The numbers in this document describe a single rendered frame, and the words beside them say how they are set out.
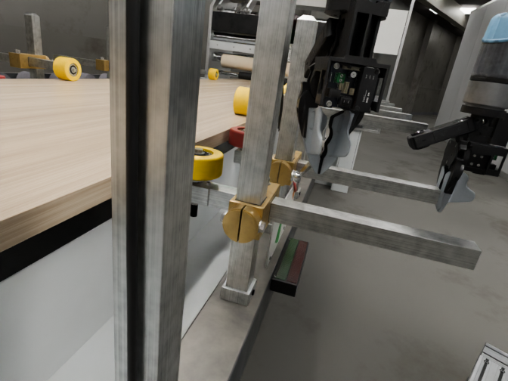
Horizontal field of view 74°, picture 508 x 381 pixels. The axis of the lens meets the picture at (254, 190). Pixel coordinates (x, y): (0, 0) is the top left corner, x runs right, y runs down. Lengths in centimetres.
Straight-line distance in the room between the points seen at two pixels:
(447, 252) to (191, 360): 36
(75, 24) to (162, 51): 506
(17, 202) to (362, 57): 37
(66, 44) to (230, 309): 484
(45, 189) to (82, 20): 491
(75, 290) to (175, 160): 37
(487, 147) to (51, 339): 75
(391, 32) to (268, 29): 282
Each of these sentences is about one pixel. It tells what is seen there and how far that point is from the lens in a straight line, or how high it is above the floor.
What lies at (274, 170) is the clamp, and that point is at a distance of 67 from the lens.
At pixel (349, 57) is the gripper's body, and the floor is 106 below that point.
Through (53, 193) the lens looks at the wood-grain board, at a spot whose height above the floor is 90.
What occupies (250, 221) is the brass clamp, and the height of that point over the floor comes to 85.
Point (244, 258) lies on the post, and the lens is 50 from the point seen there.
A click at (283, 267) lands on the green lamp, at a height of 70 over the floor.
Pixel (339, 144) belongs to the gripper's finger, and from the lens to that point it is 47.
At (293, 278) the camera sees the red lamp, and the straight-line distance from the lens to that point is 62.
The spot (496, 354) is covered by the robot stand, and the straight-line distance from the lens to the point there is 153.
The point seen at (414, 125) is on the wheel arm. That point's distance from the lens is 98.
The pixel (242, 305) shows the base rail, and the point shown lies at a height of 70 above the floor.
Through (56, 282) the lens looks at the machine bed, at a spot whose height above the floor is 76.
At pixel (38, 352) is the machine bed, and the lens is 54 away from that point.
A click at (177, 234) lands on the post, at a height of 94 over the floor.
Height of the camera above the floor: 104
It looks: 20 degrees down
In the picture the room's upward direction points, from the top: 8 degrees clockwise
